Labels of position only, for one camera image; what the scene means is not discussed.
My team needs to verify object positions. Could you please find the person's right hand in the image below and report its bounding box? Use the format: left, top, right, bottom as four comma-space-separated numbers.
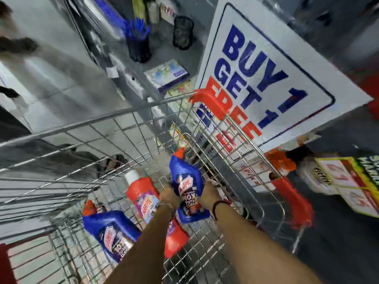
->
198, 181, 222, 211

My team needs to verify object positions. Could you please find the person's left hand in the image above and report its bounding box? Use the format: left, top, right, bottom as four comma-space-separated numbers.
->
159, 186, 181, 212

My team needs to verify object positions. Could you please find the blue cleaner bottle orange cap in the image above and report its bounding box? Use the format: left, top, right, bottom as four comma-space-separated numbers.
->
169, 147, 211, 224

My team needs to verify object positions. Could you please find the person's right forearm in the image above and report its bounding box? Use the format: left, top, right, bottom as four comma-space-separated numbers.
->
214, 202, 323, 284

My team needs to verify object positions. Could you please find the person's left forearm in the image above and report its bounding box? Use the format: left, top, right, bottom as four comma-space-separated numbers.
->
102, 202, 178, 284

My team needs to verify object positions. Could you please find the thin wrist thread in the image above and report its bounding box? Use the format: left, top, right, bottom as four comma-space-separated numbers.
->
156, 202, 177, 213

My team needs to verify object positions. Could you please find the black wrist band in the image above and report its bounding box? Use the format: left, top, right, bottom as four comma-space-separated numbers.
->
211, 199, 233, 221

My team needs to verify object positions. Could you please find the red cleaner bottle white cap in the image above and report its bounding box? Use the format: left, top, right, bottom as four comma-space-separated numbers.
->
125, 169, 190, 259

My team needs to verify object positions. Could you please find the blue cleaner bottle red cap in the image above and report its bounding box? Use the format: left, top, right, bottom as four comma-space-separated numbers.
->
82, 200, 142, 263

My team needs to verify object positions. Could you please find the orange flower decoration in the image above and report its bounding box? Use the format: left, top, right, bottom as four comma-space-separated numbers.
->
264, 148, 297, 172

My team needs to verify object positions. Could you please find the colourful notebook pack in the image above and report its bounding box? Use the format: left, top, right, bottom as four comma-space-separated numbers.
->
144, 59, 190, 93

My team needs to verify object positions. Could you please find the white promotional sign board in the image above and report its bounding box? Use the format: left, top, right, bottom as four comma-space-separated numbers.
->
194, 0, 373, 152

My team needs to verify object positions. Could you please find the black cup of blue pens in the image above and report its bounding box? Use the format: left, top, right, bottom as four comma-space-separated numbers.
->
124, 18, 153, 64

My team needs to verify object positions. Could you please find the black mesh pen holder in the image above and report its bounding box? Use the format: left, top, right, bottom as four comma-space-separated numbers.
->
173, 16, 195, 51

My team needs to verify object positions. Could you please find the metal wire shopping cart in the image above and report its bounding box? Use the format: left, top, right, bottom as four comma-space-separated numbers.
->
0, 89, 315, 284

